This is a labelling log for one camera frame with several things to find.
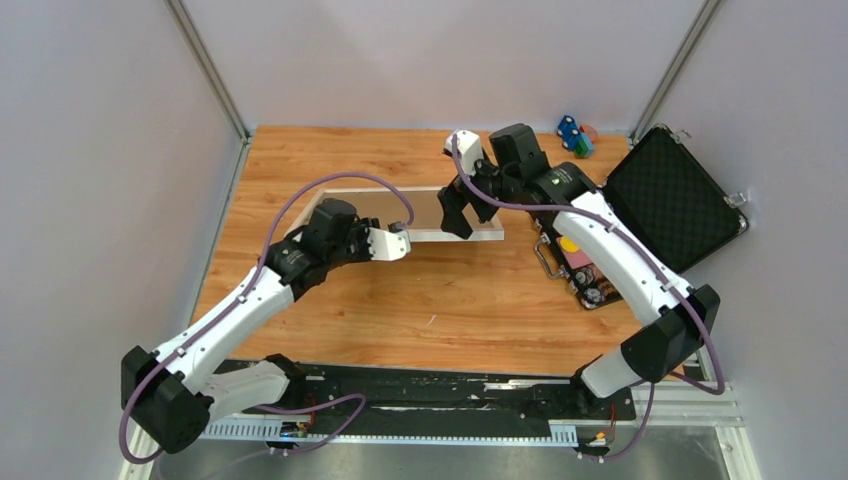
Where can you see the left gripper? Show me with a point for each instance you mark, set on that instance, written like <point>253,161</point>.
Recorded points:
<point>360,226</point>

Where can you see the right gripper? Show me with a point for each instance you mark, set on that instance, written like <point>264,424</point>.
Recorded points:
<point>452,196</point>

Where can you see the wooden backing board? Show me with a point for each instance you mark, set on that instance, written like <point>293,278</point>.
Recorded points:
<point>387,208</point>

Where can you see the light wooden picture frame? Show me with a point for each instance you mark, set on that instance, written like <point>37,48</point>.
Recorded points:
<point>491,230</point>

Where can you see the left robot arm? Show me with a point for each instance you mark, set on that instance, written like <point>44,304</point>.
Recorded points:
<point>175,391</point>

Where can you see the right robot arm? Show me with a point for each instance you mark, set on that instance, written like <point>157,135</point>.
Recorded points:
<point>676,318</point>

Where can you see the poker chip tray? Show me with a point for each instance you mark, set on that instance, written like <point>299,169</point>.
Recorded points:
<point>562,259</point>

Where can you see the colourful toy blocks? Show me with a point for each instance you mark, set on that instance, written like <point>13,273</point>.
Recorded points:
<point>577,138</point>

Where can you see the black foam-lined case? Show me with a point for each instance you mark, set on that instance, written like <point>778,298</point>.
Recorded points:
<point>669,202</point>

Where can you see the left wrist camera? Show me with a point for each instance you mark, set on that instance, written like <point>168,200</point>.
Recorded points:
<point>387,246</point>

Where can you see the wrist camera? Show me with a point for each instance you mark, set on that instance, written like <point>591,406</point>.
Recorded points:
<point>387,246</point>
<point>467,145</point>

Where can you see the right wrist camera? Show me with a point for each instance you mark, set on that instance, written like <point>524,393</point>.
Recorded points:
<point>467,145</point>

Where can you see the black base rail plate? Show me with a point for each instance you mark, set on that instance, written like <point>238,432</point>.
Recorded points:
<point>408,403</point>

